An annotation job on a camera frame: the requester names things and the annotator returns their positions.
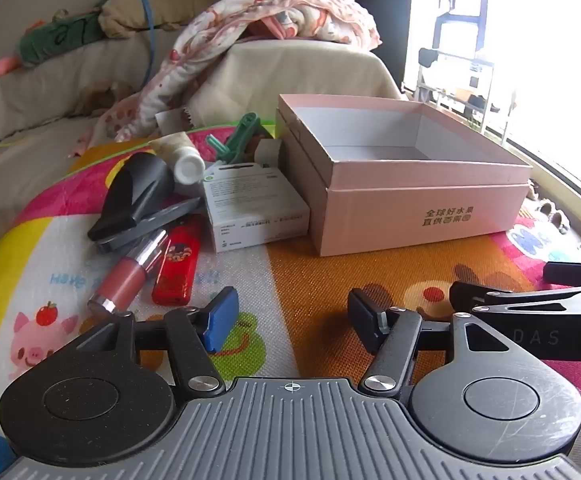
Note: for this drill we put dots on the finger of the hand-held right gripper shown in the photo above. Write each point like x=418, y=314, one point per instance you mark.
x=567, y=272
x=490, y=294

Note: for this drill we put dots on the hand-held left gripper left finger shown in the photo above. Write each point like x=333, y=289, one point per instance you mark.
x=224, y=316

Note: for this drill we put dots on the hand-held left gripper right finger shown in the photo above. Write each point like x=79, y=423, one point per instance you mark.
x=363, y=320

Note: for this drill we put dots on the red lighter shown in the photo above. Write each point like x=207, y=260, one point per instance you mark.
x=178, y=260

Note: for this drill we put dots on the pink lip gloss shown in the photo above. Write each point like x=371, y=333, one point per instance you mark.
x=125, y=270

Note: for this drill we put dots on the pink cardboard box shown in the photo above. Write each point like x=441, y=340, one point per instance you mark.
x=420, y=205

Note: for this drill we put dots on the grey comb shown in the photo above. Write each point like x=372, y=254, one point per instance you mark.
x=170, y=212

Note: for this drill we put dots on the small white product box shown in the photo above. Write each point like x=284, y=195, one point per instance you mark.
x=250, y=200

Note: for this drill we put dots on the black hair dryer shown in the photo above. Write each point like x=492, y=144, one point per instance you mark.
x=135, y=185

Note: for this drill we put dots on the white cream tube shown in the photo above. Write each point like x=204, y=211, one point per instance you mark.
x=178, y=152

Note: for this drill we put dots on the mint green hand fan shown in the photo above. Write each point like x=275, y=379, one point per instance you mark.
x=240, y=135

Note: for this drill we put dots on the colourful cartoon play mat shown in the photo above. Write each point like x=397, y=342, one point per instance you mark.
x=310, y=280

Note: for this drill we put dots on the metal rack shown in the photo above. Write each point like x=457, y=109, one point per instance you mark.
x=453, y=85

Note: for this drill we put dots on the beige sofa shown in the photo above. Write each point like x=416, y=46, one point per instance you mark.
x=290, y=70

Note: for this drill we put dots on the pink printed blanket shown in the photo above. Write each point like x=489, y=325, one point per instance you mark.
x=250, y=15

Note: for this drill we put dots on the beige pillow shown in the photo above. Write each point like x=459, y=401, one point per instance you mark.
x=180, y=5

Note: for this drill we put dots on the green plush toy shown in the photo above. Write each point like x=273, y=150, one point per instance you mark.
x=60, y=35

